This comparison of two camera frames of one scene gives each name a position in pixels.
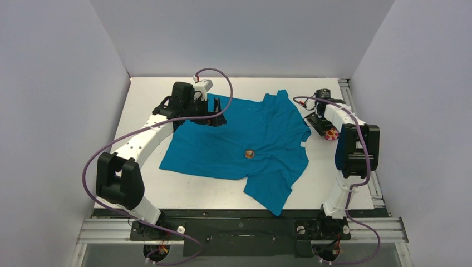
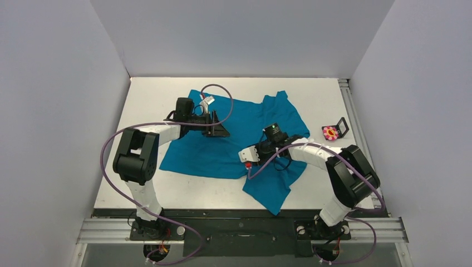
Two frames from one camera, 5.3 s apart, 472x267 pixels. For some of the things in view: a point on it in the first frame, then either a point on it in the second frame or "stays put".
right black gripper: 317,121 -> 260,150
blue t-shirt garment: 262,144 stays put
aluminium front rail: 117,231 stays put
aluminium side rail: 350,103 stays put
